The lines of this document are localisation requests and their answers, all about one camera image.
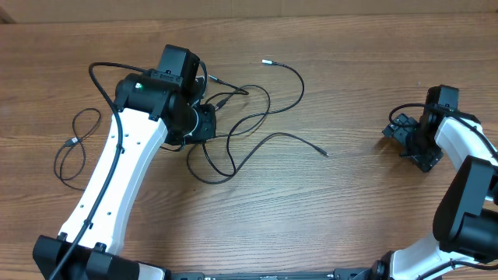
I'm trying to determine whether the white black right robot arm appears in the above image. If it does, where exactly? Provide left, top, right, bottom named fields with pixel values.
left=360, top=85, right=497, bottom=279

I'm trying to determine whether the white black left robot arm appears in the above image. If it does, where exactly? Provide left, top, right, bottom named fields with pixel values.
left=33, top=44, right=216, bottom=279

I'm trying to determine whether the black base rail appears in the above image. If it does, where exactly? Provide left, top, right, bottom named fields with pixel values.
left=96, top=268, right=390, bottom=280

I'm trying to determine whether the long black usb cable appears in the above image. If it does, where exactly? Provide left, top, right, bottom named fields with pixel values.
left=202, top=58, right=306, bottom=178

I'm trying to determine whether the short black usb cable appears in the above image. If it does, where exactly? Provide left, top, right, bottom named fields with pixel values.
left=53, top=107, right=102, bottom=192

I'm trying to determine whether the cardboard back wall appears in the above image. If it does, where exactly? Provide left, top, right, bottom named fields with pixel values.
left=1, top=0, right=497, bottom=23

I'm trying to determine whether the black usb-a cable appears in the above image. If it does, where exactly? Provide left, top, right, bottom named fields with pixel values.
left=185, top=84, right=330, bottom=186

